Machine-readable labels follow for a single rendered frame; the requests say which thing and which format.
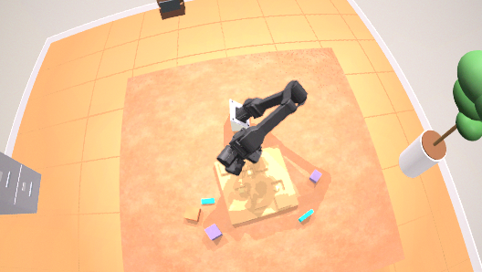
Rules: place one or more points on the teal block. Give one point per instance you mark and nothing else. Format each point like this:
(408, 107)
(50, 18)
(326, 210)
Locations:
(306, 215)

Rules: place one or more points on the orange block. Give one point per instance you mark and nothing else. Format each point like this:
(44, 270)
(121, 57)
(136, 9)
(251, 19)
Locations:
(192, 213)

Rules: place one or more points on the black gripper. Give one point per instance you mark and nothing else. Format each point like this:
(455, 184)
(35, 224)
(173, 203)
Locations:
(236, 167)

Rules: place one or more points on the cyan rectangular block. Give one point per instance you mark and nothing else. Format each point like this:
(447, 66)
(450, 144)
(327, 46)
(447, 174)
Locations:
(207, 201)

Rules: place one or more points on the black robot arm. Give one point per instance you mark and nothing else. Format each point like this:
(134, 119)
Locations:
(250, 139)

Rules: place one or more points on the purple block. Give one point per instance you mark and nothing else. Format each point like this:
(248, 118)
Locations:
(315, 176)

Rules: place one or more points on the light purple cube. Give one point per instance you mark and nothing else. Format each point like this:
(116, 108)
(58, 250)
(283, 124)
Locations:
(213, 232)

